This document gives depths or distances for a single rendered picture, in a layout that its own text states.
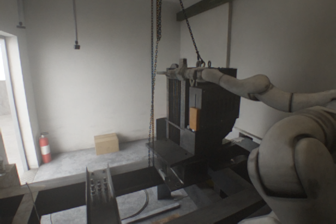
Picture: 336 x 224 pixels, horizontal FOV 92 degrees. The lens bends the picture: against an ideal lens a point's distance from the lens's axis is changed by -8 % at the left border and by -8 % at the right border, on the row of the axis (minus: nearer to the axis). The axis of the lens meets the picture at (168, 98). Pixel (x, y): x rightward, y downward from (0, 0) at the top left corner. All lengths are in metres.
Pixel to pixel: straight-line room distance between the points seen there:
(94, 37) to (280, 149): 3.39
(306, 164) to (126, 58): 3.41
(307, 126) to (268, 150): 0.08
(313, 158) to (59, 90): 3.50
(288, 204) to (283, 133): 0.11
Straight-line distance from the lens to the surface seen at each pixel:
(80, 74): 3.50
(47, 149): 3.57
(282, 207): 0.35
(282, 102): 0.76
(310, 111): 0.43
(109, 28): 3.56
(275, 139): 0.34
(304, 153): 0.31
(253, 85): 0.79
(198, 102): 1.25
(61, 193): 1.94
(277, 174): 0.33
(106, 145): 3.48
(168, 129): 1.78
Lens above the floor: 1.67
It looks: 12 degrees down
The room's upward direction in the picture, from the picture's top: straight up
